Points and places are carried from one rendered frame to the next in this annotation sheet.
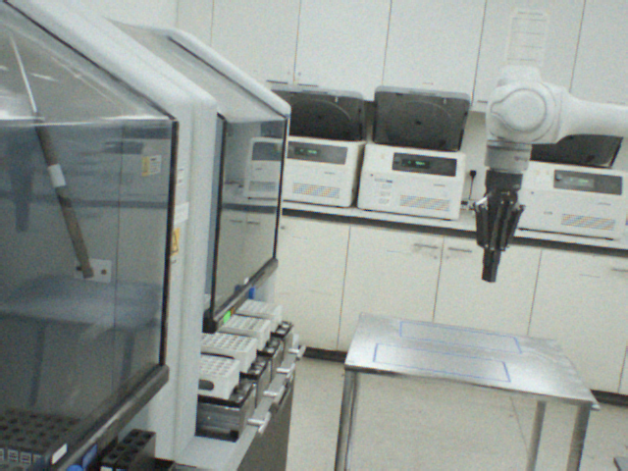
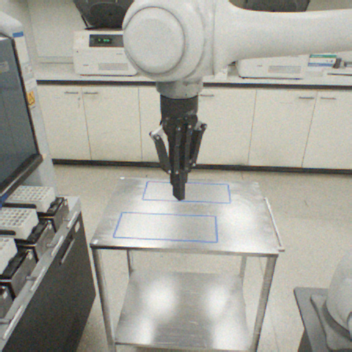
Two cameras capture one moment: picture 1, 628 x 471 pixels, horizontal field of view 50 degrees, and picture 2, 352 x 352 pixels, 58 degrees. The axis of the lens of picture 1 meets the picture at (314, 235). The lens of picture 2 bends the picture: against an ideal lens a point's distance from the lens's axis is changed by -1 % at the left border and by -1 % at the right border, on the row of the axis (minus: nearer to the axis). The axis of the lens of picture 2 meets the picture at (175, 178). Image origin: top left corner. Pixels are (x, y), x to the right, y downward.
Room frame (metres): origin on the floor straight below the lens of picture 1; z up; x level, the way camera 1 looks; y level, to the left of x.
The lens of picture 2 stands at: (0.78, -0.33, 1.51)
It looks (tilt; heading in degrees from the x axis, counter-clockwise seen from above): 30 degrees down; 356
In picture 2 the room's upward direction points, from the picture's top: straight up
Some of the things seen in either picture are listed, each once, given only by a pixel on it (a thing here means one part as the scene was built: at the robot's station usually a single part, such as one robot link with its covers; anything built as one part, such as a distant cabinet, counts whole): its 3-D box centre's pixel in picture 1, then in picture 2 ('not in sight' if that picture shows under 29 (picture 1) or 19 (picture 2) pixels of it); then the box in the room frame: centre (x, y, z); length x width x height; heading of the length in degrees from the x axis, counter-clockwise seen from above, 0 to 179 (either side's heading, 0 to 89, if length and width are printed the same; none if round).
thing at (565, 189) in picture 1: (567, 166); (272, 31); (3.79, -1.37, 1.25); 0.62 x 0.56 x 0.69; 171
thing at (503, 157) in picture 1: (506, 157); (179, 78); (1.39, -0.38, 1.38); 0.09 x 0.09 x 0.06
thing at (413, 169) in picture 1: (415, 150); not in sight; (3.91, -0.53, 1.24); 0.62 x 0.56 x 0.69; 172
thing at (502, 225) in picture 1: (500, 224); (184, 146); (1.40, -0.39, 1.24); 0.04 x 0.01 x 0.11; 28
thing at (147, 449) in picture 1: (136, 464); not in sight; (0.98, 0.25, 0.85); 0.12 x 0.02 x 0.06; 172
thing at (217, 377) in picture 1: (169, 372); not in sight; (1.39, 0.29, 0.83); 0.30 x 0.10 x 0.06; 82
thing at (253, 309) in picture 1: (228, 313); (12, 199); (1.85, 0.23, 0.83); 0.30 x 0.10 x 0.06; 82
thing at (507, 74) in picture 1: (515, 103); not in sight; (1.38, -0.38, 1.49); 0.13 x 0.11 x 0.16; 169
